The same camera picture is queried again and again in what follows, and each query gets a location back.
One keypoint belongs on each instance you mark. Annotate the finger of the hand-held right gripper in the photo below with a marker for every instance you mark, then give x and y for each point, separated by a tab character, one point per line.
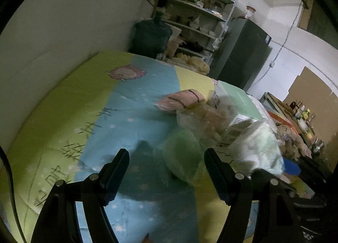
290	166

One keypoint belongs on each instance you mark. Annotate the pale pink bag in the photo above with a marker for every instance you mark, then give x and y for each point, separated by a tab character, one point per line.
174	46

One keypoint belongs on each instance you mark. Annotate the cartoon printed bed sheet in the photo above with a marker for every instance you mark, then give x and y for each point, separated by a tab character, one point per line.
79	100

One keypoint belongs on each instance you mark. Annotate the white shelf unit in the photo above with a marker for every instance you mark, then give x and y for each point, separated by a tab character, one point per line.
198	16

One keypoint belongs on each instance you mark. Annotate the clear plastic bag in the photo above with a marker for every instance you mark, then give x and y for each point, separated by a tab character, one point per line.
206	121

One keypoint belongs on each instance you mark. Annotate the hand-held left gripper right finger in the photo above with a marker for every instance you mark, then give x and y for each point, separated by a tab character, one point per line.
219	179

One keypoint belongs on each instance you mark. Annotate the yellow fluffy pile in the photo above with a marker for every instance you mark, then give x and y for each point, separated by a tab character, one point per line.
190	62

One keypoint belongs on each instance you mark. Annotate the blue water jug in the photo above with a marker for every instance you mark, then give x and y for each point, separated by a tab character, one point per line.
151	37

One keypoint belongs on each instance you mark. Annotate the cluster of bottles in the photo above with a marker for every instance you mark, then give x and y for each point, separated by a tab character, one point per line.
303	112

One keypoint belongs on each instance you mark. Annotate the green soft ball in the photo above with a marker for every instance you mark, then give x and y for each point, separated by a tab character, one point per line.
182	153

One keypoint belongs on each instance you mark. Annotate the pink rolled towel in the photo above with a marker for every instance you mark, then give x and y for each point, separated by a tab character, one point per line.
179	100

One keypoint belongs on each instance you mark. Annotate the cardboard sheets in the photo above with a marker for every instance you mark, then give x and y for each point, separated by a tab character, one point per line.
311	92

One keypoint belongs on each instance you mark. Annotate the green cardboard box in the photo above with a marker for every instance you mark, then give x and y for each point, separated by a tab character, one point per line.
240	100

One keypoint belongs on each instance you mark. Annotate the dark refrigerator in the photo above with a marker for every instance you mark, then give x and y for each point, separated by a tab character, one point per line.
245	53

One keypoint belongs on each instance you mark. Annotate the beige plush toy pink dress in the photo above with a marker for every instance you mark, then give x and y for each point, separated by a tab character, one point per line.
286	131

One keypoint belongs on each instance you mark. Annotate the cardboard box with orange rim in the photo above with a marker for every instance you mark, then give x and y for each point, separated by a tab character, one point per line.
280	119

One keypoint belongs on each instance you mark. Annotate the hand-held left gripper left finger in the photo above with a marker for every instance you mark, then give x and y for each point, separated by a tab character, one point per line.
116	179

